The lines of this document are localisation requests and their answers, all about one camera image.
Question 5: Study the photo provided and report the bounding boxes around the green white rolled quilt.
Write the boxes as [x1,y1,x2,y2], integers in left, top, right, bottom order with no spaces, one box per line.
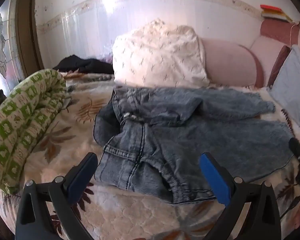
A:
[0,69,66,194]

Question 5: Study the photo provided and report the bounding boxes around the stack of books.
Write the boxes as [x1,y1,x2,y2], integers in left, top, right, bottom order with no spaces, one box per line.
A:
[260,4,293,23]

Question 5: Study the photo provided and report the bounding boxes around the white patterned pillow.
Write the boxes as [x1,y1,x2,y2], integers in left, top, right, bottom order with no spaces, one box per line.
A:
[112,19,210,88]

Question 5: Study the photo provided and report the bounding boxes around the pink round bolster cushion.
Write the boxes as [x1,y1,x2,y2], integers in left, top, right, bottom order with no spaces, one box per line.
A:
[202,38,264,88]

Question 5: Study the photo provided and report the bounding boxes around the black garment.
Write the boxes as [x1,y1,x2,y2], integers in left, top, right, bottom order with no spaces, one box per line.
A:
[53,55,114,75]

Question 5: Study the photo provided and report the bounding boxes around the blue denim jeans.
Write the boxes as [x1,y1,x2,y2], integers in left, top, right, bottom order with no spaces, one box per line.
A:
[94,87,292,204]

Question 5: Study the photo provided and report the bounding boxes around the light blue quilted pillow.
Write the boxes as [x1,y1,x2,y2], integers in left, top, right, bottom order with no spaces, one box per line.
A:
[269,45,300,127]

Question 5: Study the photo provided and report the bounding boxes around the brown wooden window frame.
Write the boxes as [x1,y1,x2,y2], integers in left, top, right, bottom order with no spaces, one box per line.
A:
[15,0,44,77]

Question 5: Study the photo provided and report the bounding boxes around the pink maroon headboard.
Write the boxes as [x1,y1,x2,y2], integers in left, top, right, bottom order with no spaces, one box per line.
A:
[250,19,300,87]

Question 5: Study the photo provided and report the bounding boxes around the stained glass window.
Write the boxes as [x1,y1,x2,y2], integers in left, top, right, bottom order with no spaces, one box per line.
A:
[0,0,25,96]

